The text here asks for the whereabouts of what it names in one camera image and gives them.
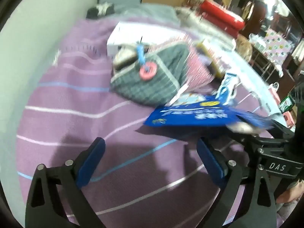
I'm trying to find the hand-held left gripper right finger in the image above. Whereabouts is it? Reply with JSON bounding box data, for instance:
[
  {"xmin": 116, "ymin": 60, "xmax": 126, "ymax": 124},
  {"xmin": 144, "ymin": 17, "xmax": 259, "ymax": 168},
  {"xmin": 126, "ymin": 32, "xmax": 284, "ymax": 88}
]
[{"xmin": 197, "ymin": 138, "xmax": 278, "ymax": 228}]

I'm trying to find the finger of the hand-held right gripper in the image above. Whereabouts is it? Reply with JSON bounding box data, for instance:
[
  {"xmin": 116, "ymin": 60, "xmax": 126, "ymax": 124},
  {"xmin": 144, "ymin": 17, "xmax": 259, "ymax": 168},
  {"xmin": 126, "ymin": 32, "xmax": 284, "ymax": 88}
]
[{"xmin": 227, "ymin": 119, "xmax": 295, "ymax": 148}]

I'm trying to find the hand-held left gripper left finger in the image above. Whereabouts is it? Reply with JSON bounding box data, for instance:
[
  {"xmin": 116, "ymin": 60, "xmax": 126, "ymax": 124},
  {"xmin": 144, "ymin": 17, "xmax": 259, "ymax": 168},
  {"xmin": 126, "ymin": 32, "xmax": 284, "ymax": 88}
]
[{"xmin": 25, "ymin": 137, "xmax": 106, "ymax": 228}]

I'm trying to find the blue packet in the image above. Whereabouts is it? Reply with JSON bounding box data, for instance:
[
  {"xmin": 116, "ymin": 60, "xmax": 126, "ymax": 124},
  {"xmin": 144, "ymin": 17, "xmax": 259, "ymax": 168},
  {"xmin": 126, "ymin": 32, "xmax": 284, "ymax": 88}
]
[{"xmin": 144, "ymin": 93, "xmax": 273, "ymax": 135}]

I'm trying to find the small cartoon print packet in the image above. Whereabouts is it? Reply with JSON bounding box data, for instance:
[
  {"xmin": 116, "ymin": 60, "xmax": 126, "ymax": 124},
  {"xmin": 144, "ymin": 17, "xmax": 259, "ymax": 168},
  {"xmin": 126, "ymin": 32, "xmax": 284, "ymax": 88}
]
[{"xmin": 215, "ymin": 72, "xmax": 239, "ymax": 105}]

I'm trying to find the pink glitter cloth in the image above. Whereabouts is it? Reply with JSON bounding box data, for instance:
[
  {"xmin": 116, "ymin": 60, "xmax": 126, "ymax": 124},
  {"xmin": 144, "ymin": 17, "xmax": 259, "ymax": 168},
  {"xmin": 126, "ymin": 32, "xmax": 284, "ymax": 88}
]
[{"xmin": 183, "ymin": 45, "xmax": 214, "ymax": 93}]

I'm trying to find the grey plaid pouch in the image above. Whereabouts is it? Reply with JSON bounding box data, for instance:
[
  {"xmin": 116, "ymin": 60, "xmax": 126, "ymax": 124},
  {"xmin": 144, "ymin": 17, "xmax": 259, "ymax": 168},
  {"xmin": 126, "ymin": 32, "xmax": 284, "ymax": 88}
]
[{"xmin": 110, "ymin": 45, "xmax": 190, "ymax": 106}]

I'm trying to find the beige plaid pouch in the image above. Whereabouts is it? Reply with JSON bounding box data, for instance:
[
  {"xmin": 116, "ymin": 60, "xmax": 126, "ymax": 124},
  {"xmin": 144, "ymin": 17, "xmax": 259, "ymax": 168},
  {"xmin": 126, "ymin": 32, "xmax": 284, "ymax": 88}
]
[{"xmin": 113, "ymin": 49, "xmax": 138, "ymax": 70}]

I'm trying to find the white cardboard box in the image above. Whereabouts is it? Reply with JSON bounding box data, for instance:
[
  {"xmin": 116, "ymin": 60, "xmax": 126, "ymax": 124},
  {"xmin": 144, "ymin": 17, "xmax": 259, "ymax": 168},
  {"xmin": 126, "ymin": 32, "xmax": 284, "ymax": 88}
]
[{"xmin": 106, "ymin": 22, "xmax": 188, "ymax": 57}]

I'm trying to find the person's right hand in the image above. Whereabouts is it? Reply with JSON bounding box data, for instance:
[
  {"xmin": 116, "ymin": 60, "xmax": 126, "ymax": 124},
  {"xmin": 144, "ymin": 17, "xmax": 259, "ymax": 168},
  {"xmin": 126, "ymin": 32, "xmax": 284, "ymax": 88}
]
[{"xmin": 277, "ymin": 180, "xmax": 304, "ymax": 209}]

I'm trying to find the green box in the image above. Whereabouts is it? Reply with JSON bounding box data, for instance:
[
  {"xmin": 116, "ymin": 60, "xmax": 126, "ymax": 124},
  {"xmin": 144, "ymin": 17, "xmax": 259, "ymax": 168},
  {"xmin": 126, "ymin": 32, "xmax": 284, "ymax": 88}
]
[{"xmin": 280, "ymin": 96, "xmax": 294, "ymax": 113}]

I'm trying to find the light blue bed sheet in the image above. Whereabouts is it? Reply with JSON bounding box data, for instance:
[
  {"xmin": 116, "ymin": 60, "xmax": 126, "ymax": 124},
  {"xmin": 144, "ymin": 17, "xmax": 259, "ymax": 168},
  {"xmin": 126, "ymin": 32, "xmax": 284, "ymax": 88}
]
[{"xmin": 221, "ymin": 43, "xmax": 283, "ymax": 121}]

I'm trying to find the purple striped blanket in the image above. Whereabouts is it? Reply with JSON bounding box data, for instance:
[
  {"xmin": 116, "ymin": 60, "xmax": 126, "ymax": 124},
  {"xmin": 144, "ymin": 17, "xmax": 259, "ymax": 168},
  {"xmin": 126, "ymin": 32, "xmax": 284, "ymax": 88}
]
[{"xmin": 15, "ymin": 17, "xmax": 281, "ymax": 228}]

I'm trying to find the table with patterned cloth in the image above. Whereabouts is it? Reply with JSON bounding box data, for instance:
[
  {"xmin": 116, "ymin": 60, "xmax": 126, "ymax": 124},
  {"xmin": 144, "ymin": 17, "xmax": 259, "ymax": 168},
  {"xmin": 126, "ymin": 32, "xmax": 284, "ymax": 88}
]
[{"xmin": 264, "ymin": 27, "xmax": 300, "ymax": 62}]

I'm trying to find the red folded blanket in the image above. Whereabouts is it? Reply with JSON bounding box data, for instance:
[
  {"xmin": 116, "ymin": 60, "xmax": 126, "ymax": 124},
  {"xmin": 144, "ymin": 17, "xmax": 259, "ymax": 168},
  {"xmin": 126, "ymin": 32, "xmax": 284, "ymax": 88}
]
[{"xmin": 198, "ymin": 0, "xmax": 245, "ymax": 38}]

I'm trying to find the beige quilt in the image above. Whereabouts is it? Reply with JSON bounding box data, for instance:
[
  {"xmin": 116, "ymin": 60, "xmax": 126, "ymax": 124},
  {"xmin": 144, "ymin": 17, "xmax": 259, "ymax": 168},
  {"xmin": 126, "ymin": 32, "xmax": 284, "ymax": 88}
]
[{"xmin": 174, "ymin": 6, "xmax": 235, "ymax": 50}]

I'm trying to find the dark clothes bundle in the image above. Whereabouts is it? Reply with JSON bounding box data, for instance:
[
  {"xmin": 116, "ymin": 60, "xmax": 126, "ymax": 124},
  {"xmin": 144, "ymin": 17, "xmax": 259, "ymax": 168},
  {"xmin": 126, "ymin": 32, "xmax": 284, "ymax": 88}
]
[{"xmin": 86, "ymin": 2, "xmax": 116, "ymax": 19}]

